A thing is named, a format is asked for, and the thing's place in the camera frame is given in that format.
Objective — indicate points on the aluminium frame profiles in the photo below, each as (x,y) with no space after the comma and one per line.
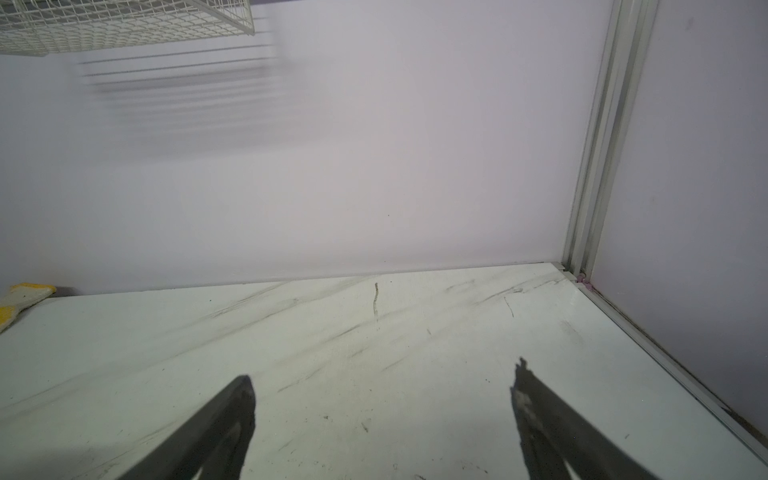
(668,229)

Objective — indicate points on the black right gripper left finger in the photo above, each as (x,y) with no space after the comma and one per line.
(212,444)

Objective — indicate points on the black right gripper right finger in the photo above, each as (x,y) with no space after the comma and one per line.
(557,442)

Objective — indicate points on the yellow work glove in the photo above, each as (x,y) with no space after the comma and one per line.
(21,297)

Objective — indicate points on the white wire wall basket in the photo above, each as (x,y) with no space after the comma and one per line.
(38,28)

